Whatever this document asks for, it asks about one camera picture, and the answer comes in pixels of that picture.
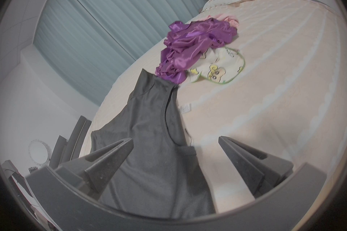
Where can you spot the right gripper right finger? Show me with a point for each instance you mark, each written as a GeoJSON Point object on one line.
{"type": "Point", "coordinates": [249, 165]}

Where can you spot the black chest of drawers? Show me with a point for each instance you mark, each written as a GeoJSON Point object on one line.
{"type": "Point", "coordinates": [73, 138]}

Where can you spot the black T-shirt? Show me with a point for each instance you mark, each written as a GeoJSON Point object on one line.
{"type": "Point", "coordinates": [151, 143]}

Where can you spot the purple satin garment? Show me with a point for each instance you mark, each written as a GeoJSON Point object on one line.
{"type": "Point", "coordinates": [189, 45]}

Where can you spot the round white mirror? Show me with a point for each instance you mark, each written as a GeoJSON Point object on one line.
{"type": "Point", "coordinates": [39, 152]}

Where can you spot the white printed garment green trim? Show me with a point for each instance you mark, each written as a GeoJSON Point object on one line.
{"type": "Point", "coordinates": [222, 67]}

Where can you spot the pink garment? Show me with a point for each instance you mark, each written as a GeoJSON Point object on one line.
{"type": "Point", "coordinates": [229, 20]}

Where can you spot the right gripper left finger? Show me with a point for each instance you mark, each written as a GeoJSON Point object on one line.
{"type": "Point", "coordinates": [108, 162]}

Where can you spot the bed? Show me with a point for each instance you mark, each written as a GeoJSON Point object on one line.
{"type": "Point", "coordinates": [271, 75]}

